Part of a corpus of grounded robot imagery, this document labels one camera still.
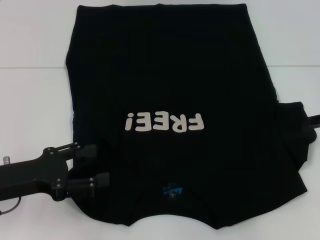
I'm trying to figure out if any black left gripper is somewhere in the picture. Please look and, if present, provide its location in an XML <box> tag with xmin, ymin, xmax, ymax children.
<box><xmin>0</xmin><ymin>141</ymin><xmax>112</xmax><ymax>202</ymax></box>

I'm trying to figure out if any black shirt with FREE print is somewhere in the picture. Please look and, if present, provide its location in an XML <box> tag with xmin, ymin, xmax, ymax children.
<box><xmin>65</xmin><ymin>3</ymin><xmax>316</xmax><ymax>225</ymax></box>

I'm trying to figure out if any dark red cable with plug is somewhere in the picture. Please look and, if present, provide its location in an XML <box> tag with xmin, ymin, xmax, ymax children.
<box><xmin>0</xmin><ymin>196</ymin><xmax>23</xmax><ymax>215</ymax></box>

